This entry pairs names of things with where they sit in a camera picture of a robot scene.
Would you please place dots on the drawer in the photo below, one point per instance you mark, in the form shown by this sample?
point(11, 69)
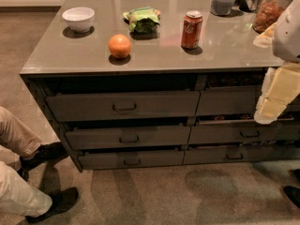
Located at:
point(100, 138)
point(140, 159)
point(242, 129)
point(114, 106)
point(244, 153)
point(230, 93)

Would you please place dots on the grey drawer cabinet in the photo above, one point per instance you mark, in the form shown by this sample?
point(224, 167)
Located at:
point(42, 86)

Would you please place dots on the black shoe at right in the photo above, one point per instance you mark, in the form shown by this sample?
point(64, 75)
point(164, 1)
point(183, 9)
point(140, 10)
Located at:
point(293, 193)

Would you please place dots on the black shoe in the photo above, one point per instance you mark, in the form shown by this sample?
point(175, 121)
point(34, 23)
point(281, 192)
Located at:
point(293, 193)
point(61, 202)
point(44, 153)

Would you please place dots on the lower black shoe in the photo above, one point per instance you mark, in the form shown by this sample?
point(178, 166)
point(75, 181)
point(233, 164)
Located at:
point(61, 202)

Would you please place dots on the red soda can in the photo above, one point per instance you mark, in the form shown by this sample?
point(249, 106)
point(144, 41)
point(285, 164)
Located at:
point(192, 28)

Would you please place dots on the clear jar with snacks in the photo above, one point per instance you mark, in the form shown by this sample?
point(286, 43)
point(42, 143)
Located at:
point(268, 13)

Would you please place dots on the white ceramic bowl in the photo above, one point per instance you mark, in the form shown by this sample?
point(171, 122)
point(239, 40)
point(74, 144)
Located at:
point(79, 19)

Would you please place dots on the upper black shoe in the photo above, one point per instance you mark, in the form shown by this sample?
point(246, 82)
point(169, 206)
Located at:
point(44, 153)

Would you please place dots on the upper leg in khaki trousers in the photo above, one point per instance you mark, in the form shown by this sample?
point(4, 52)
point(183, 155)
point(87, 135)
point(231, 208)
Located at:
point(16, 136)

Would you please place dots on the leg in khaki trousers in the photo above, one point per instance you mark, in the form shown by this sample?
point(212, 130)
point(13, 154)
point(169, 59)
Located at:
point(17, 197)
point(16, 136)

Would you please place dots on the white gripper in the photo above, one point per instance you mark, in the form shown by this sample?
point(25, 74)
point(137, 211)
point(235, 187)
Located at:
point(288, 35)

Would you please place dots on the green chip bag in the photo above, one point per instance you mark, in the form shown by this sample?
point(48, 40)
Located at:
point(142, 20)

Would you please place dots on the lower leg in khaki trousers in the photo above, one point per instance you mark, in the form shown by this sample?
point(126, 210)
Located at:
point(17, 197)

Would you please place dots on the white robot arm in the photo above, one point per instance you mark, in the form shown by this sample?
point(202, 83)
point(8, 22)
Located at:
point(283, 36)

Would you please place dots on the orange fruit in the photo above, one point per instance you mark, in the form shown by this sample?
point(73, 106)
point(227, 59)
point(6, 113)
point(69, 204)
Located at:
point(119, 46)

